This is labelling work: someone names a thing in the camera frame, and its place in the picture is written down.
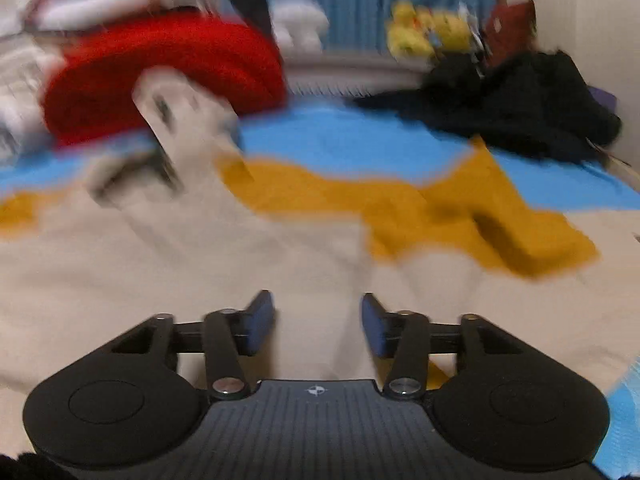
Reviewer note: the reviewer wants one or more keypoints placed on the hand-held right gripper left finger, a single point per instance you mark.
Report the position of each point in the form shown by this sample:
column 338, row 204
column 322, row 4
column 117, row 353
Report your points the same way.
column 261, row 317

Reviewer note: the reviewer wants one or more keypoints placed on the red quilted blanket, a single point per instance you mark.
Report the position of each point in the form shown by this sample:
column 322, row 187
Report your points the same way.
column 165, row 60

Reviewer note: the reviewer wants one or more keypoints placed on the yellow plush toys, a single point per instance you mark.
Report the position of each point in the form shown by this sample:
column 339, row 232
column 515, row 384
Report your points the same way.
column 425, row 27

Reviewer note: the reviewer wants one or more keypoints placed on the grey folded blanket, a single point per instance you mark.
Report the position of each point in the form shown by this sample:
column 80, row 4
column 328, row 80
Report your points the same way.
column 30, row 65

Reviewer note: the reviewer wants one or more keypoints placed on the dark red bag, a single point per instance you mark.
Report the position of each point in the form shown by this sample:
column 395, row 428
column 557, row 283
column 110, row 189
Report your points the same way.
column 512, row 30

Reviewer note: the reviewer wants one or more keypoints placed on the yellow and beige jacket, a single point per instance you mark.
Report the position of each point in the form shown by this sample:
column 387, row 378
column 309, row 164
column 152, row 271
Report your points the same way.
column 450, row 210

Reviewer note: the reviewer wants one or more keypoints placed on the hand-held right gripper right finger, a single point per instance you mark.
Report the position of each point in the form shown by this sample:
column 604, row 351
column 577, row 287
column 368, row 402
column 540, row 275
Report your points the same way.
column 374, row 321

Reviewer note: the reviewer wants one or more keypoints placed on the pile of black clothes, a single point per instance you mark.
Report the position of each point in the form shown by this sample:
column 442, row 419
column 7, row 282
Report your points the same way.
column 520, row 100

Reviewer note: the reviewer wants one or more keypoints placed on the blue fan print bed sheet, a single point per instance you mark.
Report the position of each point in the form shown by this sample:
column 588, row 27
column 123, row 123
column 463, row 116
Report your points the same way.
column 350, row 145

